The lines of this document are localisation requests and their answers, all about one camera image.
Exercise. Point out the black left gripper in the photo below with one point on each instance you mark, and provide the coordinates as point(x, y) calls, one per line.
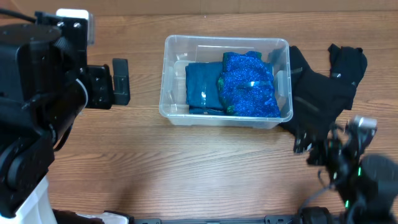
point(99, 76)

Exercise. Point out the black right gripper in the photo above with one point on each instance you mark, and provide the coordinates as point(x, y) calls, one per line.
point(325, 149)

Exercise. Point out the black garment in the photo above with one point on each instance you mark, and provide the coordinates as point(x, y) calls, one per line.
point(318, 100)

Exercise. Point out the blue sequin glitter garment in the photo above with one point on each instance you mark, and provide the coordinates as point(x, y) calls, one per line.
point(246, 86)

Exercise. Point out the blue denim jeans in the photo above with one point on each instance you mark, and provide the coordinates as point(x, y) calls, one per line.
point(202, 90)

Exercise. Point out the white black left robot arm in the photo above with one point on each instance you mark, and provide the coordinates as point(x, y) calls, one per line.
point(46, 82)

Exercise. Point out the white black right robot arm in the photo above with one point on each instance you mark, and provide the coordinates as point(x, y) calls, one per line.
point(366, 184)

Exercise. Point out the clear plastic storage bin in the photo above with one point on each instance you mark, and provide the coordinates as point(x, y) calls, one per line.
point(180, 50)

